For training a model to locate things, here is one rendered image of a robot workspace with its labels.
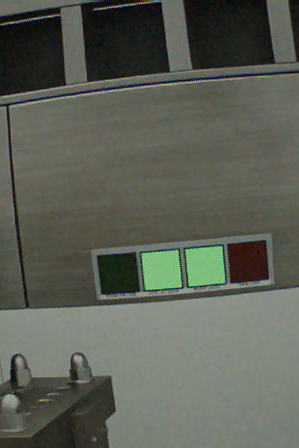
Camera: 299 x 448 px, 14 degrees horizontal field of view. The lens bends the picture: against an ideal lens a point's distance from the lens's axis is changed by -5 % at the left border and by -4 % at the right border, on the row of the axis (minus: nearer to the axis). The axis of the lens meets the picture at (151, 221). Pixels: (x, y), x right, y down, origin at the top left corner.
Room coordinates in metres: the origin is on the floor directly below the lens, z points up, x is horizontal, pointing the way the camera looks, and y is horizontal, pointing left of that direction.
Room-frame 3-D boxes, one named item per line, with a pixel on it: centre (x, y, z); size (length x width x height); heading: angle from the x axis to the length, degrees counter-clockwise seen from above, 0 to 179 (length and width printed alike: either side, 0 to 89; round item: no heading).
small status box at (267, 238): (1.67, -0.04, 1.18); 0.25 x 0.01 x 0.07; 77
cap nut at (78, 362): (1.71, 0.12, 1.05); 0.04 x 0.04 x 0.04
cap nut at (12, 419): (1.40, 0.19, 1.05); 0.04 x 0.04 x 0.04
